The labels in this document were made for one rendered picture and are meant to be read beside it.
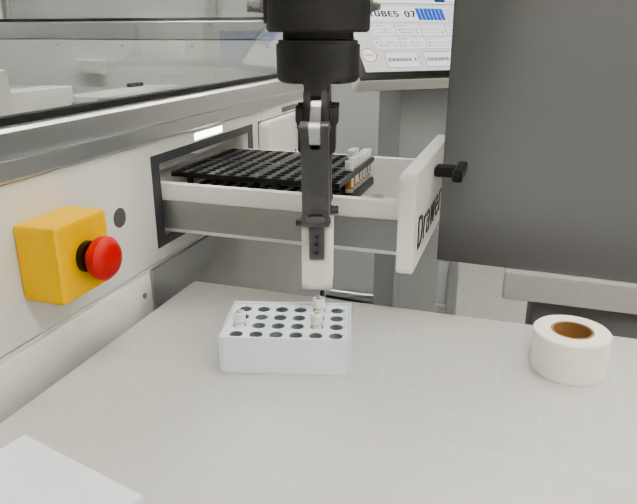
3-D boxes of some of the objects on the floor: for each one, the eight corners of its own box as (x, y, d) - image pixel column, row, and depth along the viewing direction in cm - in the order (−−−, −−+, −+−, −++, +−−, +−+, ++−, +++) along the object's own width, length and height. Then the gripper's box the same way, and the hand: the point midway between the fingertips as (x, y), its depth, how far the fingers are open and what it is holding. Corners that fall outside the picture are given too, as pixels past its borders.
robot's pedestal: (622, 586, 127) (698, 231, 101) (644, 735, 100) (755, 302, 75) (471, 549, 136) (507, 215, 110) (455, 677, 109) (496, 273, 84)
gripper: (284, 36, 63) (288, 257, 71) (264, 37, 48) (272, 314, 56) (359, 36, 62) (354, 259, 70) (361, 37, 48) (355, 316, 56)
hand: (317, 252), depth 62 cm, fingers closed
